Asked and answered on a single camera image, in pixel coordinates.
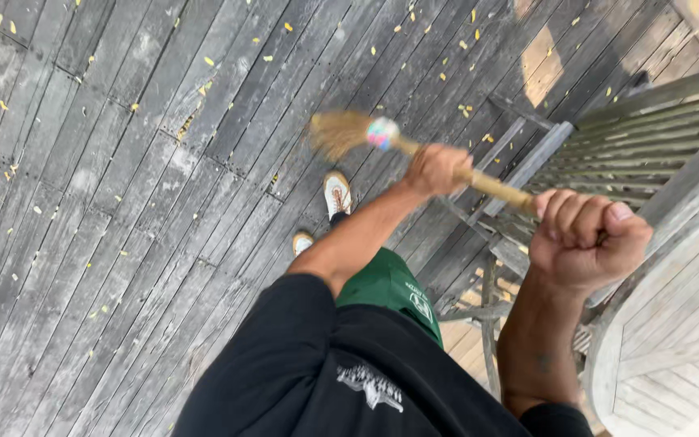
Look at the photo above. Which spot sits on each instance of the scattered yellow leaves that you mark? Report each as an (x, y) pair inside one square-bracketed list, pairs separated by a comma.
[(209, 61)]

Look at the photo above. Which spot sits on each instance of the person's right hand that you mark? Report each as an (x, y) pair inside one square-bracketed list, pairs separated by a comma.
[(580, 261)]

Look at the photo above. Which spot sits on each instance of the round grey wooden table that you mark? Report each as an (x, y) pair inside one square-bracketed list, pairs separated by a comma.
[(671, 352)]

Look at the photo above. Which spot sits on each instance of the person's left fingers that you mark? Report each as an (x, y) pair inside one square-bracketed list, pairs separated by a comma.
[(460, 167)]

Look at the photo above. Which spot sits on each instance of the white shoe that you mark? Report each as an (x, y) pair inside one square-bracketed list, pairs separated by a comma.
[(302, 243), (337, 193)]

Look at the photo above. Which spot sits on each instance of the green shorts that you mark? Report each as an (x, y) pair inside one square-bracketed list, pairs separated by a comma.
[(389, 288)]

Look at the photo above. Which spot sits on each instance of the grey slatted wooden chair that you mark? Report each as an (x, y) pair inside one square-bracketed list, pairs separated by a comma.
[(628, 145)]

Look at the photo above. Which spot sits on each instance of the black printed shirt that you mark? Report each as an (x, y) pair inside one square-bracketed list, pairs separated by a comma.
[(301, 376)]

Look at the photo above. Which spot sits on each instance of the person's left hand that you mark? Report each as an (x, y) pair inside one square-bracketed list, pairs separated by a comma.
[(434, 173)]

